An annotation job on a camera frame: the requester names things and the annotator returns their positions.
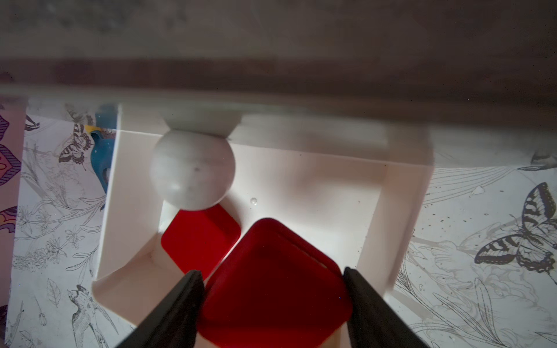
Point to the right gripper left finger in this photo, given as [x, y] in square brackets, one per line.
[173, 323]

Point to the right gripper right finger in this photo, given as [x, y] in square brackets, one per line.
[373, 322]

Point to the red brooch box front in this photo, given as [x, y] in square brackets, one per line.
[200, 240]

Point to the red brooch box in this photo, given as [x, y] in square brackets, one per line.
[274, 290]
[200, 240]

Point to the three-tier drawer cabinet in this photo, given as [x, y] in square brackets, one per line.
[320, 99]

